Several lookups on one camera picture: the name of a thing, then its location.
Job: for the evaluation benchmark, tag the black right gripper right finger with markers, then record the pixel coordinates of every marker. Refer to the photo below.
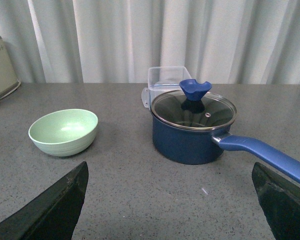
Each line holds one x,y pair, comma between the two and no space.
280,201

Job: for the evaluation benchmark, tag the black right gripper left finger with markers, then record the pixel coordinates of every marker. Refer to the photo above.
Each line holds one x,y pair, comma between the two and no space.
52,215

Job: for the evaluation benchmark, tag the green bowl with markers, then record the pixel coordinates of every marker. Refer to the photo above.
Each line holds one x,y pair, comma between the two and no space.
65,132

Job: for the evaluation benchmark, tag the clear plastic container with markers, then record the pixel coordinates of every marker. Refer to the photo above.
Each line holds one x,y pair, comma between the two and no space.
162,79

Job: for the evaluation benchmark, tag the blue saucepan with handle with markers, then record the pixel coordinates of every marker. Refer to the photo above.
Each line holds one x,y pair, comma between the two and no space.
197,147

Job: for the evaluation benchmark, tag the white curtain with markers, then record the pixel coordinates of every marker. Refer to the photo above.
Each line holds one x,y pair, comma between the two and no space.
117,41

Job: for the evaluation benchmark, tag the glass lid with blue knob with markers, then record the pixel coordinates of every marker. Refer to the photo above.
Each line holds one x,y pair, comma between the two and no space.
194,107

